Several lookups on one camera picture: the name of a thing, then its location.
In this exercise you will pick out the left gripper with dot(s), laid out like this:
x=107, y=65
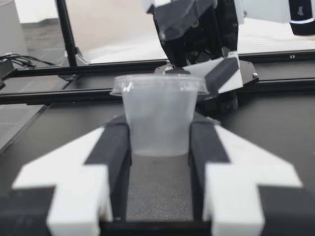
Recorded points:
x=209, y=32

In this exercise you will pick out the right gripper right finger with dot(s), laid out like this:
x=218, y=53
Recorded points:
x=236, y=186

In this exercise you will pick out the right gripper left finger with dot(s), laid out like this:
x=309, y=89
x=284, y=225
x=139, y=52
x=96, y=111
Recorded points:
x=73, y=186

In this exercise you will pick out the translucent plastic cup with lid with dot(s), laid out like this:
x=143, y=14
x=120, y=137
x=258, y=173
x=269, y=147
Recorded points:
x=160, y=115

